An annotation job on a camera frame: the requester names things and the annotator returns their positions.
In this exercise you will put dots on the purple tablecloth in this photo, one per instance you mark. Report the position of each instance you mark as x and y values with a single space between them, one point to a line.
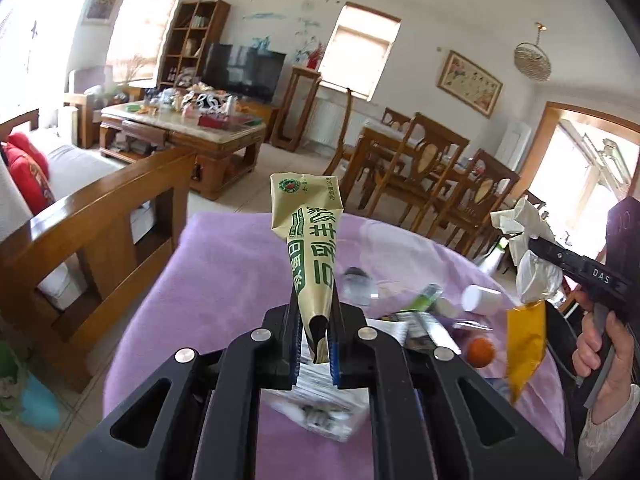
228 270

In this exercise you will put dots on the wooden bookshelf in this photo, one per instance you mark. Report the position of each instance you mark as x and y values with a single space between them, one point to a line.
195 27

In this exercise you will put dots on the framed floral picture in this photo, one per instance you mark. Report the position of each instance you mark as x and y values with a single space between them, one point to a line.
469 83

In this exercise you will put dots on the white printed paper box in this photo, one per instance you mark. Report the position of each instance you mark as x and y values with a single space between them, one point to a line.
317 405

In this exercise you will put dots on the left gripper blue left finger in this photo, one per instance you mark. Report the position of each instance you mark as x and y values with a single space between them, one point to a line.
296 336

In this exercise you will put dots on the wooden coffee table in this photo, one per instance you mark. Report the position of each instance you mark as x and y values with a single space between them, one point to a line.
222 156

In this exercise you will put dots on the beige green snack wrapper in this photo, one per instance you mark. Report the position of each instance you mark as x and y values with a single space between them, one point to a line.
305 213

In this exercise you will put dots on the hanging crystal lamp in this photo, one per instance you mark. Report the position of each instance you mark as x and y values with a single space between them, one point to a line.
530 60

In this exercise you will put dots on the orange mandarin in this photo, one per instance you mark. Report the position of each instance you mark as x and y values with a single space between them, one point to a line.
480 352

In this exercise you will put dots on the yellow plastic bag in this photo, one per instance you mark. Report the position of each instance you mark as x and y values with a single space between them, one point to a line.
526 345

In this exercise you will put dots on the wooden dining chair near left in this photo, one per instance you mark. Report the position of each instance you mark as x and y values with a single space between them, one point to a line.
415 164

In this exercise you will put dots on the person right hand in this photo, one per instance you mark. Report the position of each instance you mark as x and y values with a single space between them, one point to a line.
616 389

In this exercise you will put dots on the white paper cup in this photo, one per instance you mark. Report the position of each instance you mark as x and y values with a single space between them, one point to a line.
481 300

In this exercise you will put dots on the wooden sofa white cushions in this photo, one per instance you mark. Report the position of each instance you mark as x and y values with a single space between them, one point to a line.
123 228

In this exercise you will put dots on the green gum tin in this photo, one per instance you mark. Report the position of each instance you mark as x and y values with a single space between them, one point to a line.
425 300

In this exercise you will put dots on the red pillow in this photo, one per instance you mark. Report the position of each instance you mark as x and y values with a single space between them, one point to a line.
29 170

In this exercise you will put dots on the wooden tv cabinet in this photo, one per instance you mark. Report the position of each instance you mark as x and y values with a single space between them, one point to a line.
268 113

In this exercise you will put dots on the black television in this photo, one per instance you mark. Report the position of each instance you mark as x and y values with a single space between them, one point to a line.
246 71

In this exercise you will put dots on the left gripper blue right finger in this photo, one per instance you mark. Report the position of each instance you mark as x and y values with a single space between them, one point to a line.
334 339

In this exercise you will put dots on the framed sunflower painting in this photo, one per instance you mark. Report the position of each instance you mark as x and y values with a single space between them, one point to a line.
101 12

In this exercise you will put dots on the white air conditioner tower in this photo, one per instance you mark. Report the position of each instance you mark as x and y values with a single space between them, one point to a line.
513 144

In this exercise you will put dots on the tall wooden plant stand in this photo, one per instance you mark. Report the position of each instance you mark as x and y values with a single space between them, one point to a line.
297 104

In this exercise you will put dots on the wooden dining chair near right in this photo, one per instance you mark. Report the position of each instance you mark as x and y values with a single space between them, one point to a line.
478 192

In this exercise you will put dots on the clear glass bottle black cap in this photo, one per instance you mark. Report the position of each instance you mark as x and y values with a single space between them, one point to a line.
358 288

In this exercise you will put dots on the wooden dining chair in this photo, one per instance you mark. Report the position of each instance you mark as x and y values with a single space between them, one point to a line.
415 164
478 192

